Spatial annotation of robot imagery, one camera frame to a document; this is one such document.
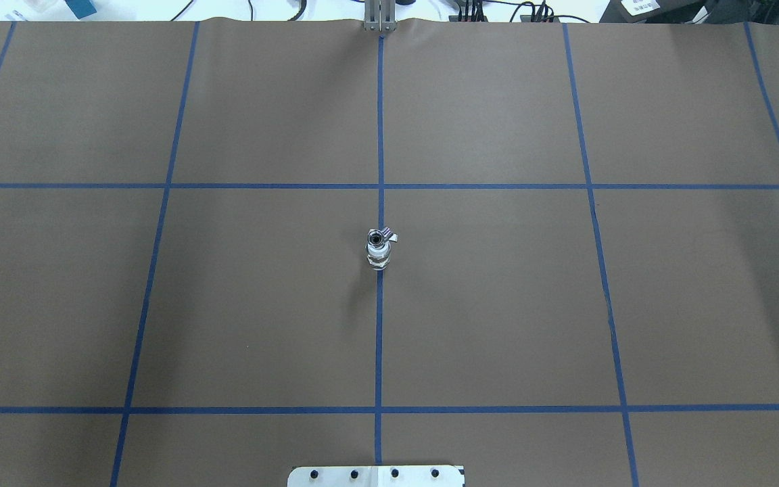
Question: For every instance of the chrome metal pipe fitting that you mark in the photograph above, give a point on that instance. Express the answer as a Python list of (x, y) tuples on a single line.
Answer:
[(382, 237)]

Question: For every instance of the white PPR valve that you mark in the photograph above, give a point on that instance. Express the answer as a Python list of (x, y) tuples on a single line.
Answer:
[(378, 256)]

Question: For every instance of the teal box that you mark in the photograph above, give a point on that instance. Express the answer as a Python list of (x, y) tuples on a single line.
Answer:
[(82, 9)]

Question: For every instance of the aluminium post bracket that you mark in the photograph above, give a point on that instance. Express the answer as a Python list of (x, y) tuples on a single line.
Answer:
[(380, 16)]

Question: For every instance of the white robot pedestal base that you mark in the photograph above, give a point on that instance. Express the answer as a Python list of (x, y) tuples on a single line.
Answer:
[(378, 475)]

